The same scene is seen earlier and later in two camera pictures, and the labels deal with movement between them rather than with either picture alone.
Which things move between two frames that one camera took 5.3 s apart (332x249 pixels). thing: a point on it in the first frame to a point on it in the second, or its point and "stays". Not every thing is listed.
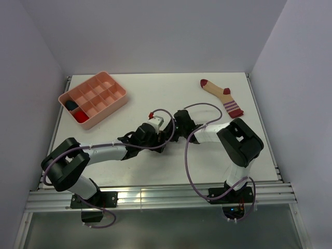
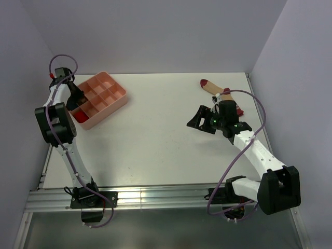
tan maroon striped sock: [225, 95] stays
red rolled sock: [81, 116] stays
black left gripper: [161, 140] to [80, 94]
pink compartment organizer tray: [88, 102] stays
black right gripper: [176, 138] to [204, 112]
